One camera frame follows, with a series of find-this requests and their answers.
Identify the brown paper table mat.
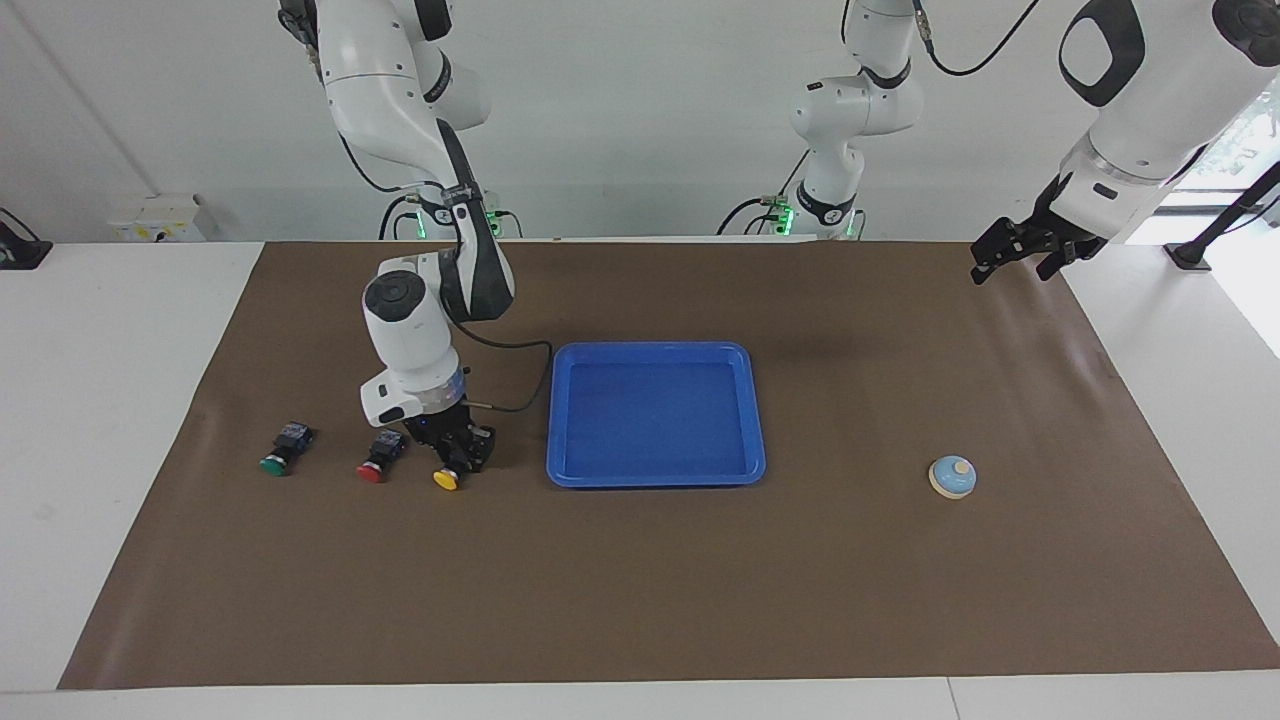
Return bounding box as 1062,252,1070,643
57,240,1280,691

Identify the white wall socket box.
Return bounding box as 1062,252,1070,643
108,194,207,243

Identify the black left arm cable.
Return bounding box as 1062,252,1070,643
905,0,1041,77

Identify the small black table clamp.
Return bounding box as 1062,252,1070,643
0,208,53,270

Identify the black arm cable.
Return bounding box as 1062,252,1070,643
905,0,1041,77
338,135,555,414

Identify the red push button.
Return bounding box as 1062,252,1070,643
356,429,408,485

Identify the black angled stand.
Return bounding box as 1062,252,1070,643
1164,160,1280,272

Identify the blue plastic tray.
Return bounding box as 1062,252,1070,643
546,342,767,489

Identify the blue desk bell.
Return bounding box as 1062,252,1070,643
929,455,979,500

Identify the black base power cable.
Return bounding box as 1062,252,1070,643
378,193,441,241
716,150,813,237

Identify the green push button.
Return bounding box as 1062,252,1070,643
259,422,314,477

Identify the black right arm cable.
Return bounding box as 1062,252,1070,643
338,135,555,414

